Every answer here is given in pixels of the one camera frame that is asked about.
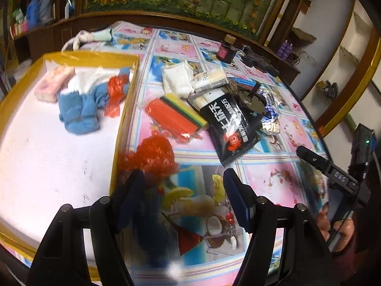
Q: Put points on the brown scrubber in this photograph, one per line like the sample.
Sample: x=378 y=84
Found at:
x=235 y=87

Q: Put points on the dark red bottle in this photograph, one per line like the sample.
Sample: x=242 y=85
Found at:
x=226 y=52

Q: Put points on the multicoloured sponge stack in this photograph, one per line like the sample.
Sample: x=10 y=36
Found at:
x=175 y=116

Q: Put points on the purple bottle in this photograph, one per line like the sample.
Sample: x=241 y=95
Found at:
x=288 y=50
x=282 y=49

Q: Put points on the red plastic bag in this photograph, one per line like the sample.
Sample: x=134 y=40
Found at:
x=116 y=92
x=154 y=155

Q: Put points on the wooden sideboard cabinet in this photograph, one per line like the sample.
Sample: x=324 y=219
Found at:
x=59 y=29

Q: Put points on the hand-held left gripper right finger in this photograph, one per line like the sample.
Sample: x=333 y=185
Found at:
x=238 y=202

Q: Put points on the white glove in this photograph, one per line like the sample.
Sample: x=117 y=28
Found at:
x=86 y=37

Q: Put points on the white plastic bag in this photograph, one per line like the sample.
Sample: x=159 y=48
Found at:
x=177 y=79

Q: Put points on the pink box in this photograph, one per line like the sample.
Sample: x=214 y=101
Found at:
x=19 y=29

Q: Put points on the blue and white towel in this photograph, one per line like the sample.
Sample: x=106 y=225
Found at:
x=80 y=107

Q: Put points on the green packet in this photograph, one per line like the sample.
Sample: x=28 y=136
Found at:
x=18 y=15

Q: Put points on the black device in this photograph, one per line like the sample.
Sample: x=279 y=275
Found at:
x=257 y=61

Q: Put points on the white rounded box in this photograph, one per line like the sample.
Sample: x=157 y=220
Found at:
x=208 y=80

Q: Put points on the white spray bottle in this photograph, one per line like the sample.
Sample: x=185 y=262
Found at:
x=68 y=9

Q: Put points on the yellow cardboard box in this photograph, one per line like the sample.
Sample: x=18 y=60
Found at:
x=125 y=125

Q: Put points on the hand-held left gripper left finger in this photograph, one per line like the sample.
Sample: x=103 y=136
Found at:
x=131 y=196

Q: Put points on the person's right hand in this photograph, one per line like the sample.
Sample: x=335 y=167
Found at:
x=342 y=239

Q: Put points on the grey blue thermos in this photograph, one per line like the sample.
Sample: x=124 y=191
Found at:
x=46 y=9

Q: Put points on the black snack packet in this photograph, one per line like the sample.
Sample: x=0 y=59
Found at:
x=229 y=131

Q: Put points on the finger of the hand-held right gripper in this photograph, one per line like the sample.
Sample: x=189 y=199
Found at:
x=312 y=158

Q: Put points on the printed fruit tablecloth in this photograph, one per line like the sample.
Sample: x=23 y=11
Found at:
x=268 y=178

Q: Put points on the black cylindrical motor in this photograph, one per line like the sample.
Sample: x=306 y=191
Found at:
x=251 y=102

